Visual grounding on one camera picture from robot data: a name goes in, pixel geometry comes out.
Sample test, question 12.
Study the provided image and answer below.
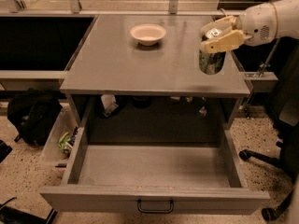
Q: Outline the grey open top drawer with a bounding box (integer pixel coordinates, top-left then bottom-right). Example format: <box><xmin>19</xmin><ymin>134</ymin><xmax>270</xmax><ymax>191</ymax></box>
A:
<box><xmin>40</xmin><ymin>128</ymin><xmax>269</xmax><ymax>215</ymax></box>

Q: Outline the green soda can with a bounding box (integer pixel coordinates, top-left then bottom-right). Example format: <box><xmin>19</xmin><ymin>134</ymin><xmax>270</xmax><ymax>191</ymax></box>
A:
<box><xmin>199</xmin><ymin>28</ymin><xmax>225</xmax><ymax>75</ymax></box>

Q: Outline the metal clamp rod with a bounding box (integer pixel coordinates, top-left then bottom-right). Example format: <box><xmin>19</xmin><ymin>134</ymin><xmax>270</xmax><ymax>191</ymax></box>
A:
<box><xmin>254</xmin><ymin>38</ymin><xmax>280</xmax><ymax>77</ymax></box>

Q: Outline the black backpack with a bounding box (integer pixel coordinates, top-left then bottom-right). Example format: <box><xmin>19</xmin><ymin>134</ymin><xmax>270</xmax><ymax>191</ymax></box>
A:
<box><xmin>7</xmin><ymin>89</ymin><xmax>62</xmax><ymax>146</ymax></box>

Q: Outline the black object floor corner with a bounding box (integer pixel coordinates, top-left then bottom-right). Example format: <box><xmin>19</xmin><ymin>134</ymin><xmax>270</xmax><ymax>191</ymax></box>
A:
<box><xmin>0</xmin><ymin>197</ymin><xmax>58</xmax><ymax>224</ymax></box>

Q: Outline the green snack packet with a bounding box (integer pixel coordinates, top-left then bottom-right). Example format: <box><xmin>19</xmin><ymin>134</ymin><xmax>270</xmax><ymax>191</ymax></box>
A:
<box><xmin>58</xmin><ymin>132</ymin><xmax>72</xmax><ymax>156</ymax></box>

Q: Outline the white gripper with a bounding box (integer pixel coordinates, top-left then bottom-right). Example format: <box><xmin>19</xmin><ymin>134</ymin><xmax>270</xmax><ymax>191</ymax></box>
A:
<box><xmin>199</xmin><ymin>3</ymin><xmax>278</xmax><ymax>54</ymax></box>

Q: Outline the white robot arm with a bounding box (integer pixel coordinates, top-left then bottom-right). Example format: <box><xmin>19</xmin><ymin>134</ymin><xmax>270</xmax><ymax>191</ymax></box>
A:
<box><xmin>200</xmin><ymin>0</ymin><xmax>299</xmax><ymax>53</ymax></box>

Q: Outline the black drawer handle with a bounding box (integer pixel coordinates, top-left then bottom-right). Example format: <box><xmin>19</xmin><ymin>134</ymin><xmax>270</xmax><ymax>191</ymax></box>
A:
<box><xmin>137</xmin><ymin>200</ymin><xmax>174</xmax><ymax>214</ymax></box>

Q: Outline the white bowl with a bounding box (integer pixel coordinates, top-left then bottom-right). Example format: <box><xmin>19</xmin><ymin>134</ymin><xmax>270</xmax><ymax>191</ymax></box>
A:
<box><xmin>130</xmin><ymin>23</ymin><xmax>166</xmax><ymax>46</ymax></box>

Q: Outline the clear plastic bin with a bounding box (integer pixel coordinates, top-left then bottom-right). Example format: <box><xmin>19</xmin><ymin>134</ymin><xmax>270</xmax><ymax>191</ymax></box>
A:
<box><xmin>40</xmin><ymin>105</ymin><xmax>78</xmax><ymax>166</ymax></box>

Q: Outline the grey cabinet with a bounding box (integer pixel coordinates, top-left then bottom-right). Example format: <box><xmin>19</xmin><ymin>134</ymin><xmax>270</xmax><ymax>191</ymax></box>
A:
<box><xmin>59</xmin><ymin>14</ymin><xmax>254</xmax><ymax>133</ymax></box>

